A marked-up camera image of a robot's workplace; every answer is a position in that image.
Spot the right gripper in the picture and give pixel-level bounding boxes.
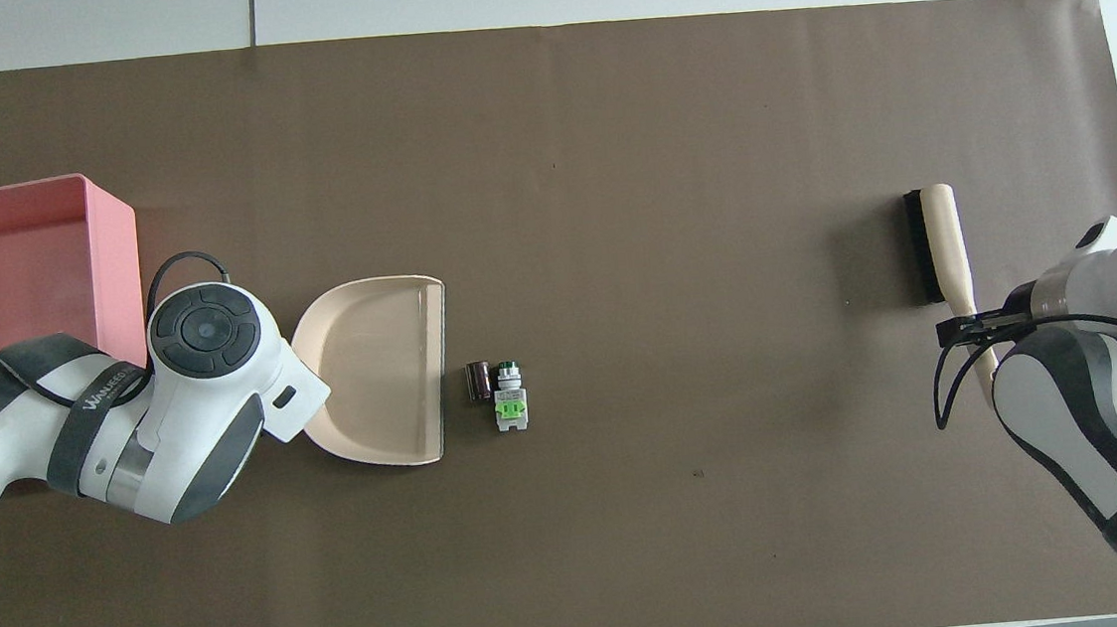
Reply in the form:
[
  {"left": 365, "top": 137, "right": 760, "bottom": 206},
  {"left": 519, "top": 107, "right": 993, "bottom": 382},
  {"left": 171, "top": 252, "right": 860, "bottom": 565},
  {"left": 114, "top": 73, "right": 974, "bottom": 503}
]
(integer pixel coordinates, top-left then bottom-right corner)
[{"left": 1001, "top": 280, "right": 1041, "bottom": 341}]

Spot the beige brush with black bristles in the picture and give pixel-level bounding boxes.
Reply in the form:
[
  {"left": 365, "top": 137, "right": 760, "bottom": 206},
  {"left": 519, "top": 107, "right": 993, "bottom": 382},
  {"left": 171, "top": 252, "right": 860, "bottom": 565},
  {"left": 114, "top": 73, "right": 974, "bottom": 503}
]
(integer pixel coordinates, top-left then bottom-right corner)
[{"left": 901, "top": 180, "right": 1004, "bottom": 388}]

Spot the pink plastic bin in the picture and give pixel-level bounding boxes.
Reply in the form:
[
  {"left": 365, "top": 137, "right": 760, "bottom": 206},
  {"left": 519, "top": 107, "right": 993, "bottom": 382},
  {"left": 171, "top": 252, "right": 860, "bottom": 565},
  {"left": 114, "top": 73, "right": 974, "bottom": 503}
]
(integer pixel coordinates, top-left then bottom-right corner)
[{"left": 0, "top": 169, "right": 154, "bottom": 439}]

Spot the beige plastic dustpan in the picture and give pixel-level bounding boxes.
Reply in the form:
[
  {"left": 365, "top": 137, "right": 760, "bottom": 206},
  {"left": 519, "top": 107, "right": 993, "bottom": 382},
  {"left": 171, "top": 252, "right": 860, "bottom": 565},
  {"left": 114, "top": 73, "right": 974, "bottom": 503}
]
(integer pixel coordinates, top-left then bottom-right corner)
[{"left": 286, "top": 271, "right": 459, "bottom": 476}]

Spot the green and white push-button switch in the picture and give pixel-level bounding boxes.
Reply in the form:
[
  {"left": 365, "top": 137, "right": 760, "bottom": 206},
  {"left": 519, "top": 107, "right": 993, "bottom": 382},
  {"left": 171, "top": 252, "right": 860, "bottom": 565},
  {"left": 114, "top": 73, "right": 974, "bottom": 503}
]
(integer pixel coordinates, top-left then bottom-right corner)
[{"left": 490, "top": 358, "right": 531, "bottom": 434}]

